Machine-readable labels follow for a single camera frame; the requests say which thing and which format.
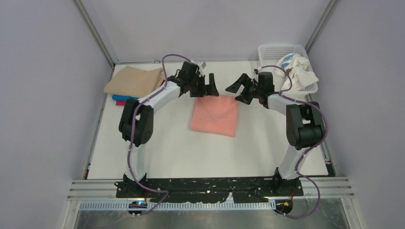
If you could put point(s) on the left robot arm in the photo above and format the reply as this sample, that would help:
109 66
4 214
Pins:
137 120

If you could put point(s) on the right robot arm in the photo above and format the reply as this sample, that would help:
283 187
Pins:
305 128

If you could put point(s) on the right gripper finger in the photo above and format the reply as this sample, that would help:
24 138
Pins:
243 80
245 97

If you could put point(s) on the white crumpled t-shirt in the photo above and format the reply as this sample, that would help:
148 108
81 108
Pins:
297 68

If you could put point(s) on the blue folded t-shirt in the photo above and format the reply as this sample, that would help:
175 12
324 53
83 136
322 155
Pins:
122 97

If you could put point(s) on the white plastic basket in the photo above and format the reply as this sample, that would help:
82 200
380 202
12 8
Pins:
269 54

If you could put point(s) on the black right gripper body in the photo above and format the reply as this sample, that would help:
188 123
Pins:
250 89

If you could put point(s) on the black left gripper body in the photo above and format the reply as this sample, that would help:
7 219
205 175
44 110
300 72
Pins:
199 85

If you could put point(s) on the beige folded t-shirt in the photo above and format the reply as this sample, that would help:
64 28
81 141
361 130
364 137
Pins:
135 82

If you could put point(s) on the white slotted cable duct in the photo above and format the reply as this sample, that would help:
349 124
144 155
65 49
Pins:
121 205

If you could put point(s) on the salmon pink t-shirt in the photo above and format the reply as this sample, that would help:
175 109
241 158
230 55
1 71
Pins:
215 115

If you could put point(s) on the magenta folded t-shirt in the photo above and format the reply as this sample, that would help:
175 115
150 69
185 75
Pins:
120 103

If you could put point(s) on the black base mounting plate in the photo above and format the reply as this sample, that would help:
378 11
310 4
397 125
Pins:
208 190

